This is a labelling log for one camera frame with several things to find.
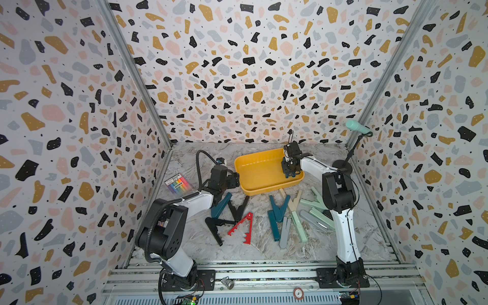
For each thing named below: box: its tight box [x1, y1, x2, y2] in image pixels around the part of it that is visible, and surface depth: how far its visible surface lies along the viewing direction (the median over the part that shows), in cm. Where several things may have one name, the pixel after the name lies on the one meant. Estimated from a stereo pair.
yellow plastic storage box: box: [234, 148, 305, 196], surface depth 112 cm
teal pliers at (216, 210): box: [210, 191, 233, 220], surface depth 92 cm
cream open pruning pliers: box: [278, 188, 302, 212], surface depth 96 cm
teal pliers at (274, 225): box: [267, 209, 281, 242], surface depth 89 cm
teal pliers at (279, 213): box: [269, 194, 291, 223], surface depth 93 cm
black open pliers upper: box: [227, 195, 250, 222], surface depth 94 cm
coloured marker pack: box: [163, 172, 192, 196], surface depth 102 cm
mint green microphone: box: [345, 119, 373, 135], surface depth 83 cm
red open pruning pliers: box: [227, 212, 253, 245], surface depth 87 cm
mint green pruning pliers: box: [290, 210, 309, 243], surface depth 87 cm
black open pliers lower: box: [205, 216, 236, 247], surface depth 89 cm
